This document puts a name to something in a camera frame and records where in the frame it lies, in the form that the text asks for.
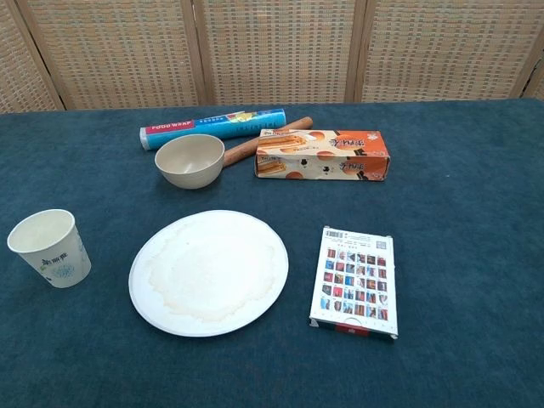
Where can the white printed paper cup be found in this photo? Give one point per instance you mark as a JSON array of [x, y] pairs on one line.
[[59, 263]]

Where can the blue felt table cover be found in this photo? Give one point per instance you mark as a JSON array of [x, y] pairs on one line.
[[446, 212]]

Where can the white box with picture grid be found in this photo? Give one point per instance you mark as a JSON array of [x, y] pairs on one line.
[[355, 280]]

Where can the wooden rolling pin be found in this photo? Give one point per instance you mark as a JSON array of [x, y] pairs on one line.
[[241, 151]]

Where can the woven bamboo folding screen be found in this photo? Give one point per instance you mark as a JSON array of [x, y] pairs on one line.
[[272, 51]]

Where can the blue food wrap roll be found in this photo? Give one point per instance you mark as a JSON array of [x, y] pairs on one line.
[[242, 124]]

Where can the orange biscuit box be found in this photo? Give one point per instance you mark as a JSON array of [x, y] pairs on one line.
[[323, 163]]

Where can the small beige bowl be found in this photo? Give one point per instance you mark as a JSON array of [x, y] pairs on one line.
[[189, 172]]

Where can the white round plate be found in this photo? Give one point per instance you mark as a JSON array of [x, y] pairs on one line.
[[208, 276]]

